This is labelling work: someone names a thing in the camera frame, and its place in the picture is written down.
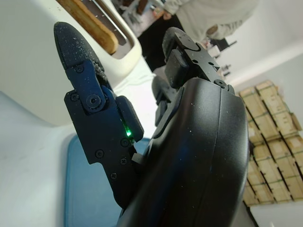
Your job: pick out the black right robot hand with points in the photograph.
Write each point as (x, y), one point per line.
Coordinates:
(189, 153)

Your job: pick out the browned toast slice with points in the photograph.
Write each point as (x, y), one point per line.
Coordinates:
(94, 26)

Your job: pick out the person in black trousers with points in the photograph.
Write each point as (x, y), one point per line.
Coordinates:
(213, 14)

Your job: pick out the cream white two-slot toaster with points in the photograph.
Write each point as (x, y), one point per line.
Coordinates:
(28, 47)

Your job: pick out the blue plastic tray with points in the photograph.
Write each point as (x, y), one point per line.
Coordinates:
(90, 189)

